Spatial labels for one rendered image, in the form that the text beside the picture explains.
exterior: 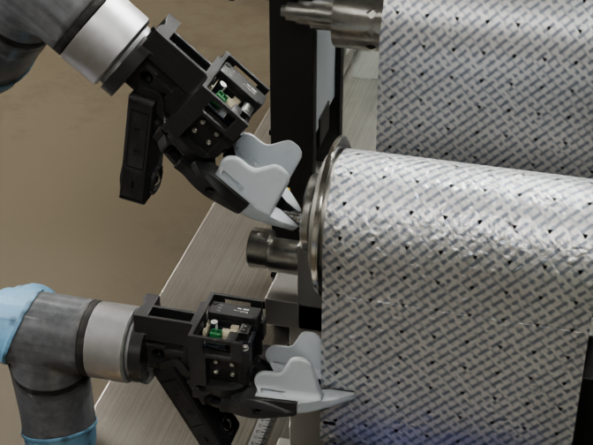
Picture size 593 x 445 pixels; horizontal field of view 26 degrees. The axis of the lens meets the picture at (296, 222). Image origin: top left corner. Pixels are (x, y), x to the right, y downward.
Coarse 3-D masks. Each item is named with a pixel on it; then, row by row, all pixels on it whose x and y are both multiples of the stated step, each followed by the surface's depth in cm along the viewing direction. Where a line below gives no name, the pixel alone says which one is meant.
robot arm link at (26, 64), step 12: (0, 36) 112; (0, 48) 113; (12, 48) 113; (24, 48) 113; (36, 48) 114; (0, 60) 114; (12, 60) 115; (24, 60) 115; (0, 72) 115; (12, 72) 117; (24, 72) 119; (0, 84) 119; (12, 84) 119
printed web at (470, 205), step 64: (384, 0) 126; (448, 0) 125; (512, 0) 124; (576, 0) 123; (384, 64) 128; (448, 64) 126; (512, 64) 124; (576, 64) 123; (384, 128) 132; (448, 128) 130; (512, 128) 128; (576, 128) 126; (384, 192) 111; (448, 192) 110; (512, 192) 110; (576, 192) 109; (384, 256) 111; (448, 256) 110; (512, 256) 108; (576, 256) 107; (512, 320) 111; (576, 320) 109
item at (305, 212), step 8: (312, 176) 116; (312, 184) 115; (304, 192) 115; (312, 192) 115; (304, 200) 115; (304, 208) 114; (304, 216) 114; (304, 224) 115; (304, 232) 115; (304, 240) 115; (304, 248) 116
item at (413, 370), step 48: (336, 336) 117; (384, 336) 116; (432, 336) 114; (480, 336) 113; (528, 336) 112; (576, 336) 110; (336, 384) 120; (384, 384) 118; (432, 384) 117; (480, 384) 116; (528, 384) 114; (576, 384) 113; (336, 432) 123; (384, 432) 122; (432, 432) 120; (480, 432) 119; (528, 432) 117
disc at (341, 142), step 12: (336, 144) 114; (348, 144) 119; (336, 156) 114; (324, 168) 112; (324, 180) 111; (324, 192) 111; (324, 204) 112; (312, 240) 111; (312, 252) 111; (312, 264) 112; (312, 276) 113
